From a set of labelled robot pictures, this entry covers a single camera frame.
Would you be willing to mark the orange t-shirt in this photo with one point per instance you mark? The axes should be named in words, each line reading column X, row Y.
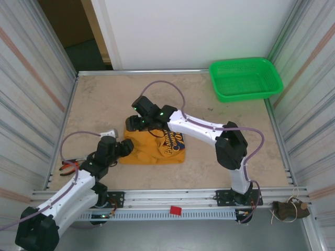
column 141, row 154

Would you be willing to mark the green plastic basket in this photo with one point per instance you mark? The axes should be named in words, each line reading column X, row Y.
column 246, row 78

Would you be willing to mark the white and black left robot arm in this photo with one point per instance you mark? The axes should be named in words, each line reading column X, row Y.
column 65, row 193

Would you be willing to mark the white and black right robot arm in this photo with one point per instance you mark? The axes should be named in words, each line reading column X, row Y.
column 199, row 126

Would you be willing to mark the black controller module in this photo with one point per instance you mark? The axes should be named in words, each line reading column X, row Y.
column 99, row 222
column 243, row 221

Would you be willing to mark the small red block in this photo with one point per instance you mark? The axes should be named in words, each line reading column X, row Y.
column 176, row 210

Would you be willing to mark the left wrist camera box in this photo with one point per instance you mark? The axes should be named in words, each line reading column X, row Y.
column 110, row 132

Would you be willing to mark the aluminium table end rail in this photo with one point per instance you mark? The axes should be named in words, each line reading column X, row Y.
column 131, row 72

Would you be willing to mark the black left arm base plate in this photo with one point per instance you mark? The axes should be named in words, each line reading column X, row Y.
column 117, row 198

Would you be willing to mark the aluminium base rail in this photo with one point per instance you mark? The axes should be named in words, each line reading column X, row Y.
column 170, row 194

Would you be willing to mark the white door frame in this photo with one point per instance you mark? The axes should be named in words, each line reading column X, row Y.
column 106, row 31

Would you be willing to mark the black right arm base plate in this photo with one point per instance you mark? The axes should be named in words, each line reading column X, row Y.
column 222, row 197

